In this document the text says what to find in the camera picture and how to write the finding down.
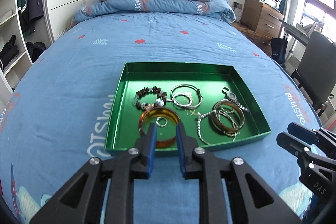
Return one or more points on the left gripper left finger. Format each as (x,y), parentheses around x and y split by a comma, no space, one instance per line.
(102,190)

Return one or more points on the dark brown bangle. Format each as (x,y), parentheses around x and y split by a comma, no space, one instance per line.
(223,123)

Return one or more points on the thin silver bangle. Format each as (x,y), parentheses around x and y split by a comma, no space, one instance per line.
(189,105)

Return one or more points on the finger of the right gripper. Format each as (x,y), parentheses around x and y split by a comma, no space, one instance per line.
(296,147)
(313,136)

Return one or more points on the white open wardrobe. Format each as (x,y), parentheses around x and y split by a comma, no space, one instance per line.
(19,53)

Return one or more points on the folded blue duvet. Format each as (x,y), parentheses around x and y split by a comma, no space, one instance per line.
(219,9)

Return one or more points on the dark chair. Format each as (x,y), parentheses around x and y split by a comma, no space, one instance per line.
(316,71)

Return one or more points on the silver chain wristwatch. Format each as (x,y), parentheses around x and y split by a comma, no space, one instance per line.
(229,95)

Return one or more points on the green jewelry tray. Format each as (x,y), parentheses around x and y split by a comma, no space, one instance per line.
(212,101)

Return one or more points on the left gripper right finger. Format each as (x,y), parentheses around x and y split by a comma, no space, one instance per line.
(229,187)

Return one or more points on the dark tote bag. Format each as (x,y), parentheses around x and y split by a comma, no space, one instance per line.
(278,48)

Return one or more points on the wooden drawer nightstand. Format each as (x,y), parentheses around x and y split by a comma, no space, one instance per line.
(261,18)

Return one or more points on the twisted silver bangle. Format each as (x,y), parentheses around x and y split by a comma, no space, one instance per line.
(222,112)

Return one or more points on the amber orange bangle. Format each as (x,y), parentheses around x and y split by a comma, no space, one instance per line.
(164,119)

